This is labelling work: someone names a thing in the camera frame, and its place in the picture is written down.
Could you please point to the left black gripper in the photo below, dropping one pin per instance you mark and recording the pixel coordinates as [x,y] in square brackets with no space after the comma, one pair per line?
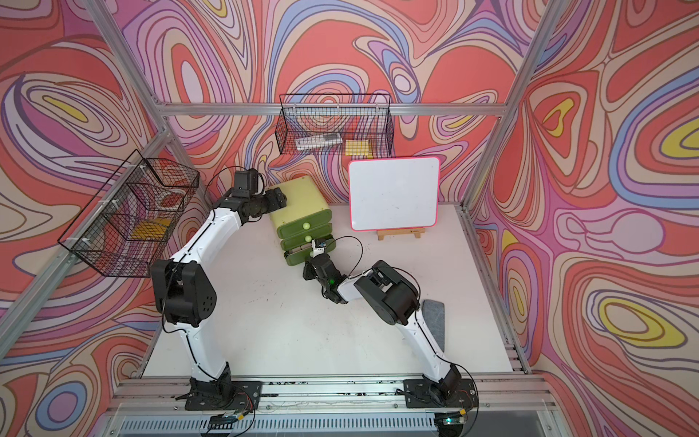
[276,201]

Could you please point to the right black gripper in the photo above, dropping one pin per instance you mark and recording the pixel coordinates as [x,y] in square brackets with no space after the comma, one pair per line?
[308,276]

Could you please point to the green bottom drawer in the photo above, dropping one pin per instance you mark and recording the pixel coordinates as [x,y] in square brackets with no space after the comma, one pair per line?
[301,254]

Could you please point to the yellow green drawer cabinet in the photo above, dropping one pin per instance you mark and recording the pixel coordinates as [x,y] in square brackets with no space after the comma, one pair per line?
[307,216]

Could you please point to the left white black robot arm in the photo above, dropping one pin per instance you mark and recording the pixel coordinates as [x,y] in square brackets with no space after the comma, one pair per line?
[185,296]

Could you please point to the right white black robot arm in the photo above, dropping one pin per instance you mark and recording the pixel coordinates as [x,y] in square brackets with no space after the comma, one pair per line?
[396,302]

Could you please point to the wooden whiteboard stand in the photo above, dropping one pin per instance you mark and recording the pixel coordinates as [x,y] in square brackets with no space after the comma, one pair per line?
[417,233]

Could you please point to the grey box in back basket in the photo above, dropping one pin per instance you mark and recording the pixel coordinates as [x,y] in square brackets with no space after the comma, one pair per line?
[320,141]

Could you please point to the yellow block in back basket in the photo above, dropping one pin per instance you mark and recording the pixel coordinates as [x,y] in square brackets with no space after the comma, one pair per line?
[359,149]

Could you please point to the pink framed whiteboard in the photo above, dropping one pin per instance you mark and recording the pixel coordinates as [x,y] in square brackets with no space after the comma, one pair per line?
[393,193]

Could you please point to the grey felt eraser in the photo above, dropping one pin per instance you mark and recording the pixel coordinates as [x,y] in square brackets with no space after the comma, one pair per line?
[434,318]

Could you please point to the yellow item in left basket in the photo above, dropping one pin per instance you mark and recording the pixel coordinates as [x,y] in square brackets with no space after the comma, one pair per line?
[150,230]

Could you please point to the green circuit board left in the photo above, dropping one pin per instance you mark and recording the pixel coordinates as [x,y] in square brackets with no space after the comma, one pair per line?
[224,422]

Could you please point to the green circuit board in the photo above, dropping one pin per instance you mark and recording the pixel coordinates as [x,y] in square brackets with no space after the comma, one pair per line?
[451,419]
[224,422]

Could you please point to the green circuit board right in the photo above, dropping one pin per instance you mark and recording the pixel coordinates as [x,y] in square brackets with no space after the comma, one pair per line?
[451,419]

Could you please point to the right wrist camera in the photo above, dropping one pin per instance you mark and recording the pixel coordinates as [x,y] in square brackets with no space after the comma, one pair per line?
[318,247]

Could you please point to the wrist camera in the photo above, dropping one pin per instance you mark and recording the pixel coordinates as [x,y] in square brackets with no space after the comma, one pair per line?
[247,183]
[318,247]

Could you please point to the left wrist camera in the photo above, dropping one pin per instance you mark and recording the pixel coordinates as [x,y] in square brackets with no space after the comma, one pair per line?
[247,183]

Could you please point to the back black wire basket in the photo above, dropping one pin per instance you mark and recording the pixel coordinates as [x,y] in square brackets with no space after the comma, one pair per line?
[360,116]

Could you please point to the black wire basket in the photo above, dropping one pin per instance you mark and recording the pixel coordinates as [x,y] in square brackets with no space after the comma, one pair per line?
[139,189]
[360,116]

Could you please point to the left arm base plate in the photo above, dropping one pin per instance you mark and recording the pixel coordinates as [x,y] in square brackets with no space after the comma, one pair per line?
[222,396]

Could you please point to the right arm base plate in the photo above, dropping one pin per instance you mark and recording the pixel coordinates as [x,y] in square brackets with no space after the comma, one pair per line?
[423,394]

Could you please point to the left black wire basket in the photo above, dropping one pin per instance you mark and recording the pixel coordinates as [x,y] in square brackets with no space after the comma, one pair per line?
[139,189]

